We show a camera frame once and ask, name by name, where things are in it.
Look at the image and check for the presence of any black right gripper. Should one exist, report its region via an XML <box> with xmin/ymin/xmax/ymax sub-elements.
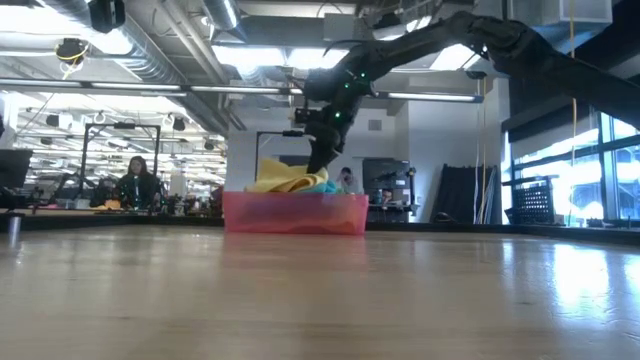
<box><xmin>301</xmin><ymin>52</ymin><xmax>377</xmax><ymax>176</ymax></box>

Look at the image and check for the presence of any teal microfiber towel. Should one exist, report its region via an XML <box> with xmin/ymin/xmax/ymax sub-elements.
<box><xmin>298</xmin><ymin>180</ymin><xmax>347</xmax><ymax>196</ymax></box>

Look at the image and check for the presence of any yellow microfiber towel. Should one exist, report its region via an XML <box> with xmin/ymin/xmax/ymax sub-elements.
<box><xmin>244</xmin><ymin>158</ymin><xmax>331</xmax><ymax>195</ymax></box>

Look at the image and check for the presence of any person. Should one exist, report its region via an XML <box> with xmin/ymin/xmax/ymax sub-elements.
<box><xmin>335</xmin><ymin>166</ymin><xmax>359</xmax><ymax>196</ymax></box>
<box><xmin>115</xmin><ymin>155</ymin><xmax>164</xmax><ymax>210</ymax></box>

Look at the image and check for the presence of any pink plastic bin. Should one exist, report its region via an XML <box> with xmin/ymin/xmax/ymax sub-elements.
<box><xmin>221</xmin><ymin>190</ymin><xmax>371</xmax><ymax>237</ymax></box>

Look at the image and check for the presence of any long ceiling light bar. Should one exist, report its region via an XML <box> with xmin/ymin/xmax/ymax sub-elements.
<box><xmin>189</xmin><ymin>85</ymin><xmax>485</xmax><ymax>105</ymax></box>
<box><xmin>0</xmin><ymin>78</ymin><xmax>187</xmax><ymax>97</ymax></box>

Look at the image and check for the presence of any black leaning panel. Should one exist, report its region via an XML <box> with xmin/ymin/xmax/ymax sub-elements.
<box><xmin>430</xmin><ymin>164</ymin><xmax>501</xmax><ymax>225</ymax></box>

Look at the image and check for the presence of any black plastic crate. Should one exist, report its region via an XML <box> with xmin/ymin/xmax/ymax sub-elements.
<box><xmin>510</xmin><ymin>182</ymin><xmax>556</xmax><ymax>225</ymax></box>

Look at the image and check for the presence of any black round ceiling sensor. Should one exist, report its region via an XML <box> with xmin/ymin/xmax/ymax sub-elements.
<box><xmin>53</xmin><ymin>37</ymin><xmax>92</xmax><ymax>66</ymax></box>

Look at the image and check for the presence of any black monitor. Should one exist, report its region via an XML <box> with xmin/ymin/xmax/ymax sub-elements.
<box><xmin>0</xmin><ymin>148</ymin><xmax>34</xmax><ymax>190</ymax></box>

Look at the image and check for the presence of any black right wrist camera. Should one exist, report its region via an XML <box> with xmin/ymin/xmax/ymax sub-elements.
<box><xmin>293</xmin><ymin>106</ymin><xmax>324</xmax><ymax>127</ymax></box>

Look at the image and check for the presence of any black metal gantry frame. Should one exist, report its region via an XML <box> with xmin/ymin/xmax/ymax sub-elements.
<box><xmin>254</xmin><ymin>130</ymin><xmax>315</xmax><ymax>183</ymax></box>
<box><xmin>79</xmin><ymin>122</ymin><xmax>162</xmax><ymax>201</ymax></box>

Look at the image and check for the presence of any short silver metal post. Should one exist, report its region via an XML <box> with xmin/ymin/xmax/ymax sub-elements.
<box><xmin>6</xmin><ymin>213</ymin><xmax>23</xmax><ymax>247</ymax></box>

